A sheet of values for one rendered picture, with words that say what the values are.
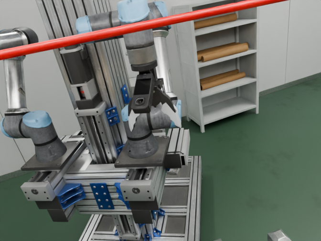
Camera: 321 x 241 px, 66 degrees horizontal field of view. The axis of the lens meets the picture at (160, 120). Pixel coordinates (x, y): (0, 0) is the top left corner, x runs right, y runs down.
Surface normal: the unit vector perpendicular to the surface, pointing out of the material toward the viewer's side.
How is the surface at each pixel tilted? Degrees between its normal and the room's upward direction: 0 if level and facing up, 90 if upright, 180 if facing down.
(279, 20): 90
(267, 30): 90
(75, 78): 90
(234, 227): 0
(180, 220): 0
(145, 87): 29
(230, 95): 90
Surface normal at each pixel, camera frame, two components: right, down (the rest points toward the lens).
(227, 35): 0.34, 0.36
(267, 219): -0.17, -0.88
